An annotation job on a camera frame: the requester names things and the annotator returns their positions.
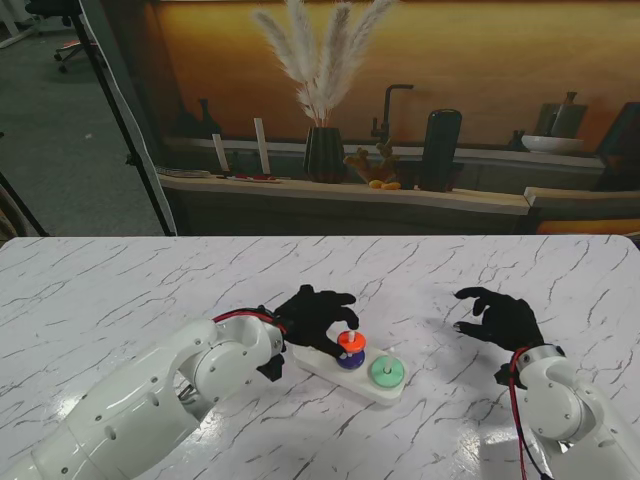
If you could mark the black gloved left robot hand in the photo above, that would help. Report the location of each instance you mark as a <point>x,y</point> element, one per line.
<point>312,320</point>

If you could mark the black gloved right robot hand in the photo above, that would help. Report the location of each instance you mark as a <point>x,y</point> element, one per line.
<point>510,320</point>

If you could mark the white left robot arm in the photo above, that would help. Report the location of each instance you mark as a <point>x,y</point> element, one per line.
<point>175,390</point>

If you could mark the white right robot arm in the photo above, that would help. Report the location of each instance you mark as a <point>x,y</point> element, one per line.
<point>565,397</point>

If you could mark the white three-rod Hanoi tower base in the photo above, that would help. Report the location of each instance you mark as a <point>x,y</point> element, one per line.
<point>350,380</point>

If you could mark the printed kitchen scene backdrop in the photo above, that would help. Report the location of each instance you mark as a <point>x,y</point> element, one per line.
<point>450,50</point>

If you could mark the black office chair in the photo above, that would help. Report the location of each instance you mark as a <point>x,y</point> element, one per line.
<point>47,8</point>

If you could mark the white desk leg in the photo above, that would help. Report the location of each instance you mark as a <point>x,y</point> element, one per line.
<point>13,20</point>

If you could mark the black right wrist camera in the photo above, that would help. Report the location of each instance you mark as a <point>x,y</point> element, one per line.
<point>505,375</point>

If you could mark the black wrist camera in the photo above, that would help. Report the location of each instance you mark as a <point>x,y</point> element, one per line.
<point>505,375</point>
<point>272,367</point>

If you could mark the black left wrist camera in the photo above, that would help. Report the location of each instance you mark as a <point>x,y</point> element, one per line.
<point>272,367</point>

